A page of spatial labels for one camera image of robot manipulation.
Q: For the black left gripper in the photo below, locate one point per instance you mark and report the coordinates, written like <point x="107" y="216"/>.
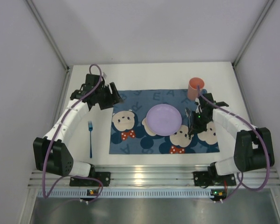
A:
<point x="109" y="97"/>

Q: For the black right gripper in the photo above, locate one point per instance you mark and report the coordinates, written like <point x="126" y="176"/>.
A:
<point x="193" y="122"/>

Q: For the green handled steel spoon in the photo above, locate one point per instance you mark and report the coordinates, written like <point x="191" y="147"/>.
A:
<point x="188" y="114"/>

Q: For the purple plastic plate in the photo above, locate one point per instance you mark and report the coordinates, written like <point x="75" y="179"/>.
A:
<point x="164" y="119"/>

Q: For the blue cartoon mouse placemat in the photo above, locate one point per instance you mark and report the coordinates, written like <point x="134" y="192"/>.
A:
<point x="131" y="135"/>

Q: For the salmon plastic cup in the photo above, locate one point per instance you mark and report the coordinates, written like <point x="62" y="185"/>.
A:
<point x="195" y="86"/>

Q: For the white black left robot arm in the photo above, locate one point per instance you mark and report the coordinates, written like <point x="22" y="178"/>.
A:
<point x="51" y="152"/>

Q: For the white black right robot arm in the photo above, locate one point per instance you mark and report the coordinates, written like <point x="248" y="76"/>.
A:
<point x="253" y="148"/>

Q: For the blue metal fork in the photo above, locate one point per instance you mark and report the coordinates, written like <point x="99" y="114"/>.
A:
<point x="90" y="127"/>

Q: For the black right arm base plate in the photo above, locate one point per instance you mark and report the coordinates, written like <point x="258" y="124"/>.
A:
<point x="203" y="179"/>

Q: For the aluminium mounting rail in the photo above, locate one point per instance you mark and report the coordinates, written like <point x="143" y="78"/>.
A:
<point x="155" y="176"/>

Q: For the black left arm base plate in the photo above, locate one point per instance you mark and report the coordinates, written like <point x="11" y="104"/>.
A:
<point x="104" y="177"/>

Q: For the left aluminium frame post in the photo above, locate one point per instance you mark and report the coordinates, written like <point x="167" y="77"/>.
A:
<point x="32" y="7"/>

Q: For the aluminium frame post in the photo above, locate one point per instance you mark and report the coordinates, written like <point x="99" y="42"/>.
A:
<point x="32" y="7"/>
<point x="252" y="33"/>

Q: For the perforated grey cable duct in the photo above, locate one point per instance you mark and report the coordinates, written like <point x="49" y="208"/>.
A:
<point x="138" y="193"/>

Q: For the right aluminium frame post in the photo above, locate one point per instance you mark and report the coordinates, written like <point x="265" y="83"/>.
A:
<point x="252" y="33"/>

